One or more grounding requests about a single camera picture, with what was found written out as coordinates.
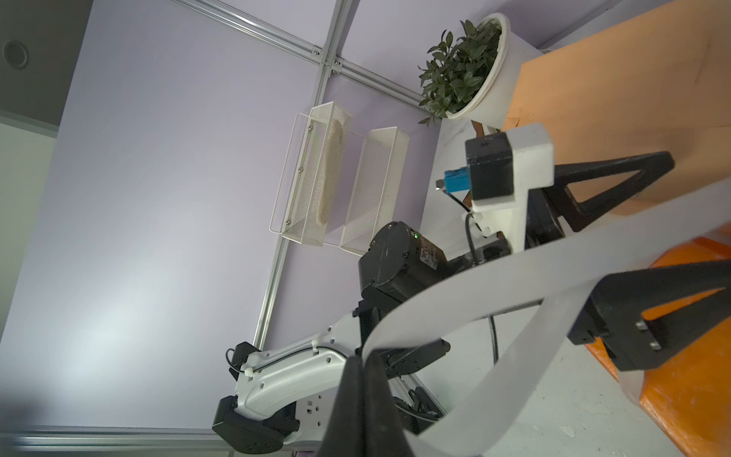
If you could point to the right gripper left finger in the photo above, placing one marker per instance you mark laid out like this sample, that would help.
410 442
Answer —
345 435

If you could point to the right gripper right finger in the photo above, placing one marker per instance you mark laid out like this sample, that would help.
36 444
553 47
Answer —
384 433

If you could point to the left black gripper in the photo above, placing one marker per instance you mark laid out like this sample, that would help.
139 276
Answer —
643 318

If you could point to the white ribbon bow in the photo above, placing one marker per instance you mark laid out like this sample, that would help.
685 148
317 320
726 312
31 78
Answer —
559 276

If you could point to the tan gift box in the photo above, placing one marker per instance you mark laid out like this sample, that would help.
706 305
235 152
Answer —
659 81

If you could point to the orange gift box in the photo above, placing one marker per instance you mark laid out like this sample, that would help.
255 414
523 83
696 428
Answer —
689 396

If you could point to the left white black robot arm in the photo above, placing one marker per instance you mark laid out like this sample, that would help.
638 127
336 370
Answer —
399 264

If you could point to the potted green plant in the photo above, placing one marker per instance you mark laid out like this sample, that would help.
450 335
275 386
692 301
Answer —
474 76

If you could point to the white two-tier mesh shelf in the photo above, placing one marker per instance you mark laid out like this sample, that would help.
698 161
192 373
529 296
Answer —
338 188

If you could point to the beige cloth in shelf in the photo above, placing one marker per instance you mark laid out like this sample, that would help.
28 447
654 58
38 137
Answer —
328 175

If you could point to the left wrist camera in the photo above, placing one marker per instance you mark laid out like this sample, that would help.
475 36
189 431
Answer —
501 169

